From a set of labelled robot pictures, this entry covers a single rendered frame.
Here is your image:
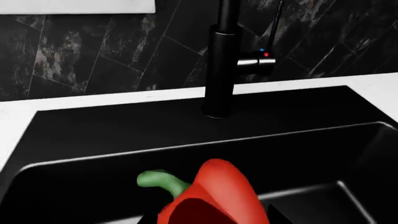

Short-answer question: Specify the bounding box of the red bell pepper green stem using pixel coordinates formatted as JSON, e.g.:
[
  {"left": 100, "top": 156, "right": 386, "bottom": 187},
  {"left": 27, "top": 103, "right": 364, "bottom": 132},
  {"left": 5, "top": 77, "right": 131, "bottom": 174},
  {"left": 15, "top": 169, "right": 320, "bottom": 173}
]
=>
[{"left": 136, "top": 158, "right": 271, "bottom": 224}]

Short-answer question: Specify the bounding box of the black kitchen sink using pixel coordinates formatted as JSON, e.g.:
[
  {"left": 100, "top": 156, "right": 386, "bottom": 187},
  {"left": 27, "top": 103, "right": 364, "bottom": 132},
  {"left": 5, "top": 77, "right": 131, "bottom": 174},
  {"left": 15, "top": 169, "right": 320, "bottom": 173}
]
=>
[{"left": 0, "top": 85, "right": 398, "bottom": 224}]

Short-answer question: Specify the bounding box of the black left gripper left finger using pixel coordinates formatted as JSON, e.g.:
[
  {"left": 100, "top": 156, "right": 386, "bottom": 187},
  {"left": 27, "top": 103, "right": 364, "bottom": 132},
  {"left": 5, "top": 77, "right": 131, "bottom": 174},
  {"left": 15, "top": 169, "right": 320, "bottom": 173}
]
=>
[{"left": 138, "top": 209, "right": 163, "bottom": 224}]

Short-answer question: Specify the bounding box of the black kitchen faucet with lever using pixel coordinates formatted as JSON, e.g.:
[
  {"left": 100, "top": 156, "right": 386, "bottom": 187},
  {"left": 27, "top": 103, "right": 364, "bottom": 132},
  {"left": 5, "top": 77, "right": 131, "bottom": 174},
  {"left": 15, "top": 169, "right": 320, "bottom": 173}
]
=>
[{"left": 201, "top": 0, "right": 285, "bottom": 119}]

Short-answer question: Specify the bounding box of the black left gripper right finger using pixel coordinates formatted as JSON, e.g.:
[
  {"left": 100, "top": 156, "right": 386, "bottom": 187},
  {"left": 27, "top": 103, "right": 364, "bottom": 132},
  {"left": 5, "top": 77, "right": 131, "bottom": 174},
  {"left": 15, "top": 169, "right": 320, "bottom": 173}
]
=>
[{"left": 266, "top": 203, "right": 295, "bottom": 224}]

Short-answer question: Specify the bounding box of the white wall cabinet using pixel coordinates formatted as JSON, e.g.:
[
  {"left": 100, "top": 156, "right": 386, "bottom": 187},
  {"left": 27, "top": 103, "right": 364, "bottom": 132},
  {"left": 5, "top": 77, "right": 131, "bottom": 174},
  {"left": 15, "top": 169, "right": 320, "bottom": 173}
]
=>
[{"left": 0, "top": 0, "right": 156, "bottom": 15}]

